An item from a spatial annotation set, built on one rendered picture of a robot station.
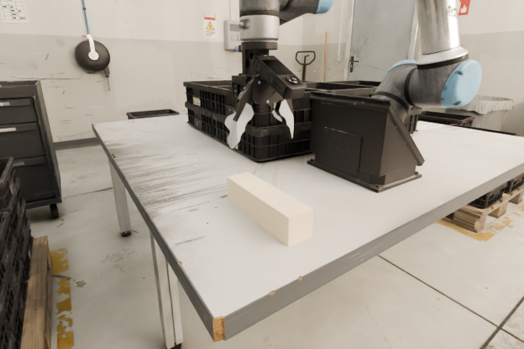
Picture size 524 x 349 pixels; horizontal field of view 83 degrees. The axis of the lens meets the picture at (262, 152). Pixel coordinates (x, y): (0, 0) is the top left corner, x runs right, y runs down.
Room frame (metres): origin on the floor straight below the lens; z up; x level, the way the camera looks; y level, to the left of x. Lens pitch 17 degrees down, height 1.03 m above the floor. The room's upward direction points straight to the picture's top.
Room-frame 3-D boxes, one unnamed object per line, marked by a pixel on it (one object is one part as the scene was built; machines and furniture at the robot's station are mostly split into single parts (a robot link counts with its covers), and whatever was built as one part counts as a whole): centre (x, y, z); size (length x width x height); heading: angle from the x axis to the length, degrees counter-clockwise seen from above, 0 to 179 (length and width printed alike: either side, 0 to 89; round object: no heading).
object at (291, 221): (0.59, -0.01, 0.73); 0.24 x 0.06 x 0.06; 34
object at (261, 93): (0.61, 0.01, 1.00); 0.09 x 0.08 x 0.12; 34
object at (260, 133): (1.17, -0.01, 0.76); 0.40 x 0.30 x 0.12; 31
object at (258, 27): (0.60, 0.01, 1.08); 0.08 x 0.08 x 0.05
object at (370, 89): (1.32, -0.27, 0.92); 0.40 x 0.30 x 0.02; 31
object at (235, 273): (1.41, -0.15, 0.35); 1.60 x 1.60 x 0.70; 34
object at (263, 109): (1.17, -0.01, 0.87); 0.40 x 0.30 x 0.11; 31
